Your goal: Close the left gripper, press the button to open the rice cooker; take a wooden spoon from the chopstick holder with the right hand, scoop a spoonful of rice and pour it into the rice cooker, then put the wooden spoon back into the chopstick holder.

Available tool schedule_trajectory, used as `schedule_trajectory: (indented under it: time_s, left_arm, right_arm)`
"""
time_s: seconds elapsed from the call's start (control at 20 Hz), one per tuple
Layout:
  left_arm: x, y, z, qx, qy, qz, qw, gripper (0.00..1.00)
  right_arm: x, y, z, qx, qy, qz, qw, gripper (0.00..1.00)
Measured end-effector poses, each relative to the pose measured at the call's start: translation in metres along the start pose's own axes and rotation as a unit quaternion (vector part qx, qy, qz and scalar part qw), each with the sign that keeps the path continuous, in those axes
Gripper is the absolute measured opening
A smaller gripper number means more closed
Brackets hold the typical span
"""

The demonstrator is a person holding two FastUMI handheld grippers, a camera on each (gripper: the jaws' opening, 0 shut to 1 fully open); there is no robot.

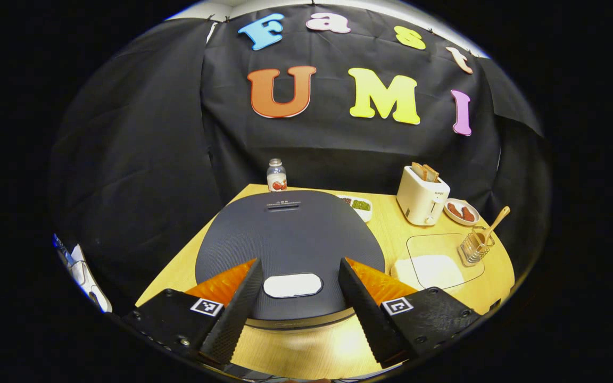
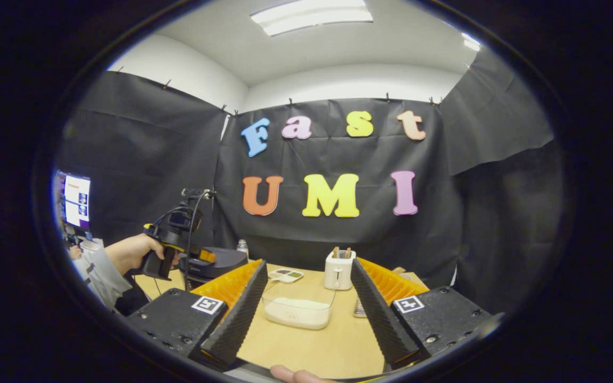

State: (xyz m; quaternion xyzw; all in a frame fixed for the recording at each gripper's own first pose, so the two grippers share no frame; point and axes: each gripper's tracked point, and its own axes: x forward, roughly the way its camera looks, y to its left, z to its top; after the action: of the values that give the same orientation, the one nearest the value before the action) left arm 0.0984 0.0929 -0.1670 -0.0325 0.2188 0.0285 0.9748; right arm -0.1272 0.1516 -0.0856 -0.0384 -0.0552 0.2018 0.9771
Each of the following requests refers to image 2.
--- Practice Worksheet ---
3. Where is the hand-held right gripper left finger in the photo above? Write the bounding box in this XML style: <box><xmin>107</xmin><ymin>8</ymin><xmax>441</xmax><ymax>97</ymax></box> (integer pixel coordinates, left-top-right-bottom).
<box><xmin>126</xmin><ymin>259</ymin><xmax>269</xmax><ymax>370</ymax></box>

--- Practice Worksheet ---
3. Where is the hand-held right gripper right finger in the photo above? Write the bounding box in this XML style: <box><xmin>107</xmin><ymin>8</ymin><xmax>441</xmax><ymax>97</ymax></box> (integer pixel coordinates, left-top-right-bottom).
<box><xmin>350</xmin><ymin>257</ymin><xmax>499</xmax><ymax>370</ymax></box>

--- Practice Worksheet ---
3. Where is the silver black rice cooker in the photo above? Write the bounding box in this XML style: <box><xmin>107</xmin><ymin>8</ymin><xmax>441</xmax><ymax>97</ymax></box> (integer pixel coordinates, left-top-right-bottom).
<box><xmin>179</xmin><ymin>247</ymin><xmax>249</xmax><ymax>291</ymax></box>

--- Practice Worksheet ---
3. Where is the clear rice container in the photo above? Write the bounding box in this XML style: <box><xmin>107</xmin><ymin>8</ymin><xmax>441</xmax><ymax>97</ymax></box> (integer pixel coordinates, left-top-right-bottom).
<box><xmin>260</xmin><ymin>286</ymin><xmax>338</xmax><ymax>331</ymax></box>

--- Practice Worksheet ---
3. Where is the white toaster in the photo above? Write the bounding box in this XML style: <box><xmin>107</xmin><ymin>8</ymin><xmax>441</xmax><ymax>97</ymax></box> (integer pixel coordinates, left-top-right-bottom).
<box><xmin>324</xmin><ymin>250</ymin><xmax>357</xmax><ymax>291</ymax></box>

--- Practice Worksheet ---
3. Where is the white divided grain dish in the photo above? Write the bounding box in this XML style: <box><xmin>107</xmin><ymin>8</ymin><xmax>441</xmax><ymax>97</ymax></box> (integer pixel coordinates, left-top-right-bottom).
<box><xmin>267</xmin><ymin>268</ymin><xmax>305</xmax><ymax>284</ymax></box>

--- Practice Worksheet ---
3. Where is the computer monitor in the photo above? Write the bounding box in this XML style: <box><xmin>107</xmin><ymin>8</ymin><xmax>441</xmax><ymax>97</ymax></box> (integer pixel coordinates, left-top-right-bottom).
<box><xmin>55</xmin><ymin>171</ymin><xmax>92</xmax><ymax>230</ymax></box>

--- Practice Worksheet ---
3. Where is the black backdrop cloth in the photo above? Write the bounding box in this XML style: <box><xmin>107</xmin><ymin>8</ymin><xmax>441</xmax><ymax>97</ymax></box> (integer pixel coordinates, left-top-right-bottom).
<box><xmin>54</xmin><ymin>51</ymin><xmax>566</xmax><ymax>314</ymax></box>

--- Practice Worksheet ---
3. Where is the large ceiling light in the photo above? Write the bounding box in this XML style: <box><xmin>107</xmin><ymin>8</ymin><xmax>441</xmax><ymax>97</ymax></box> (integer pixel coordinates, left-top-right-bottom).
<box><xmin>250</xmin><ymin>0</ymin><xmax>374</xmax><ymax>37</ymax></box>

